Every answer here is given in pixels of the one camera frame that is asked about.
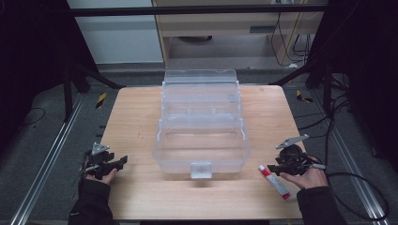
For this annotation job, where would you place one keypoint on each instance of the yellow black floor tape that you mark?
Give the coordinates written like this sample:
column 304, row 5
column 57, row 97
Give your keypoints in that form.
column 100, row 100
column 303, row 97

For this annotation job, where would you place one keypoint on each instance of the white tube with red cap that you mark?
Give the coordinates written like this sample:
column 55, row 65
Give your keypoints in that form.
column 275, row 183

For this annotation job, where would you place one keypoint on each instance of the black horizontal frame bar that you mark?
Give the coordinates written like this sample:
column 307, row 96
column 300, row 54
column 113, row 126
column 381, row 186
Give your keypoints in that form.
column 187, row 11

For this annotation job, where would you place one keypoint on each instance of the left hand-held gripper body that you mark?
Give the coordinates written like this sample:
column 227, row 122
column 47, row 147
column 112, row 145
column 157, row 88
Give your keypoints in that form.
column 99, row 158

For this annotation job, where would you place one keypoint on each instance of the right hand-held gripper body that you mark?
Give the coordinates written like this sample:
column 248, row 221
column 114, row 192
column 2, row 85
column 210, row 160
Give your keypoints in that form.
column 292, row 156

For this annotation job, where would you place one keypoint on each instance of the clear plastic tiered storage box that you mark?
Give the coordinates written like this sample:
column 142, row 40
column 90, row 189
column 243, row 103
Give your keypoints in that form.
column 202, row 125

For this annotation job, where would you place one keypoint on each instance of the black curtain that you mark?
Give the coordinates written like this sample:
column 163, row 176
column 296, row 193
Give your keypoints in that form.
column 369, row 78
column 31, row 62

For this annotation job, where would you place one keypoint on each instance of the person's left hand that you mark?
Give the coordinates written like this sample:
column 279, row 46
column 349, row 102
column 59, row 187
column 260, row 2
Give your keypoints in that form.
column 108, row 178

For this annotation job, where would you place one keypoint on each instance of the metal floor rail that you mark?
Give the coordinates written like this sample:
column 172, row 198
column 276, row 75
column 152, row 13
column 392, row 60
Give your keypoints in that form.
column 47, row 162
column 353, row 165

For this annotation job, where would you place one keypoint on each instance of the white cabinet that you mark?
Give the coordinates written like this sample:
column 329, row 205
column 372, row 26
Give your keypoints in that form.
column 119, row 34

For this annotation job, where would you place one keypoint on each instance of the white plug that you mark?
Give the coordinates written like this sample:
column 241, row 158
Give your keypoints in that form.
column 293, row 65

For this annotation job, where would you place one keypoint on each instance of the light wooden desk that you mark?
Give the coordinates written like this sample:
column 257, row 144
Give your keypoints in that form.
column 219, row 25

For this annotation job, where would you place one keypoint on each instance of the person's right hand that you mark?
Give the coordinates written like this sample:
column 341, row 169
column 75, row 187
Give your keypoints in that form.
column 311, row 178

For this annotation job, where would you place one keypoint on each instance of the black metal stand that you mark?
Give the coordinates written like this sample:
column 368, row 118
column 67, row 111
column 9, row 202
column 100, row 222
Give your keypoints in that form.
column 68, row 90
column 327, row 90

